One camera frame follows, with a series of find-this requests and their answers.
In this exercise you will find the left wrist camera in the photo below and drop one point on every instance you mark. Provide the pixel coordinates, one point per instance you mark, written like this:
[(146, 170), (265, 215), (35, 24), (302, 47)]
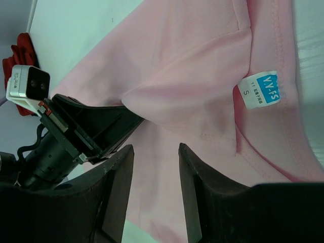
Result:
[(28, 86)]

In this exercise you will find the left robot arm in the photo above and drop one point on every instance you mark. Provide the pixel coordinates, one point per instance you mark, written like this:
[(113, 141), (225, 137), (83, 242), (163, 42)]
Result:
[(44, 164)]

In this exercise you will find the red folded t shirt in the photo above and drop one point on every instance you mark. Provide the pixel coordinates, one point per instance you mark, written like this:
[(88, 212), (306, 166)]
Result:
[(23, 53)]

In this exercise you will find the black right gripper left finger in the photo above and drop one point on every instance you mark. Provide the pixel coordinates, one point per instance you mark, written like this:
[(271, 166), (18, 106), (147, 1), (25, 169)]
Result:
[(89, 208)]

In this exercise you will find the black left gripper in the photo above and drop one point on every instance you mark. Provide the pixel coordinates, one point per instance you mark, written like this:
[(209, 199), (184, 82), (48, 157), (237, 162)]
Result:
[(87, 133)]

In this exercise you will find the pink t shirt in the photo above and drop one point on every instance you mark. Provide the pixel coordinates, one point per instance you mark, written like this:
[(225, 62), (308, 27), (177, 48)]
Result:
[(219, 76)]

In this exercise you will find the aluminium table edge rail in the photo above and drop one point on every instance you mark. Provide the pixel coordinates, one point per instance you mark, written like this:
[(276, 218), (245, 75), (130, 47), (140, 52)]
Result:
[(31, 15)]

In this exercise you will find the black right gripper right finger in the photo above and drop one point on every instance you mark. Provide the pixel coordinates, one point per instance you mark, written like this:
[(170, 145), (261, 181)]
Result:
[(219, 209)]

